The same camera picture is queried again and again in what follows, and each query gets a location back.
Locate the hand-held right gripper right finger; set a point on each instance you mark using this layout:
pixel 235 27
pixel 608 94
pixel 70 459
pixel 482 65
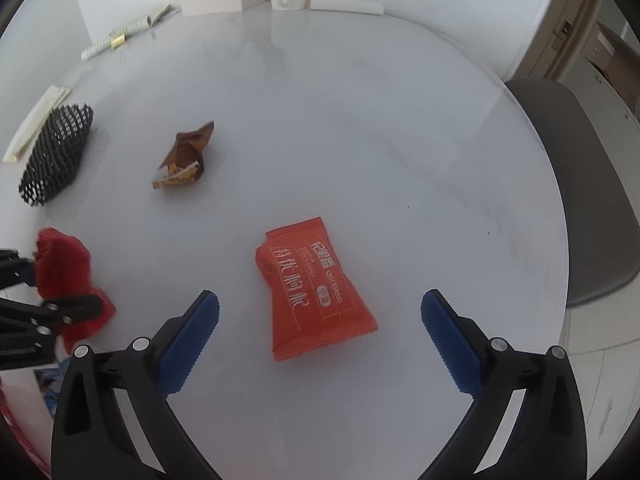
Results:
pixel 452 345

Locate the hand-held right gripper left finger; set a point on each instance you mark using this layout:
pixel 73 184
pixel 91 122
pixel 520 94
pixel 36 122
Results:
pixel 187 345

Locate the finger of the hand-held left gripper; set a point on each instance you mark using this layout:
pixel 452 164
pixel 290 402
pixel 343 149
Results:
pixel 17 270
pixel 75 307

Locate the red plastic sheet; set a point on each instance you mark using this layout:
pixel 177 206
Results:
pixel 65 270

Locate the red snack packet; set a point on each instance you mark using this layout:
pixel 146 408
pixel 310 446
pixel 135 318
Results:
pixel 312 290

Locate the black foam mesh net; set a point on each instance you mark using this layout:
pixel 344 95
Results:
pixel 55 155

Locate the brown snack wrapper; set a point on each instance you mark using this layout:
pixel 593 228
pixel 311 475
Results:
pixel 187 152

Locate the grey chair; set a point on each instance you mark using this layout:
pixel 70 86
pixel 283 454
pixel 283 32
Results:
pixel 585 185

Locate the yellow clip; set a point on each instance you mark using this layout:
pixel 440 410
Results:
pixel 118 42

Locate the white rolled packet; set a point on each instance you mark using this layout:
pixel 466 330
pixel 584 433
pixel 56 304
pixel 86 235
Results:
pixel 130 30

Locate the beige door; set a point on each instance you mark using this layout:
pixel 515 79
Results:
pixel 560 35

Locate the white paper roll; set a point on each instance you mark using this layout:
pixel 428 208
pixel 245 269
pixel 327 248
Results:
pixel 345 5

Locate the grey wall cabinet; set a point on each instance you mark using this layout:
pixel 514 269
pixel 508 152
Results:
pixel 617 60

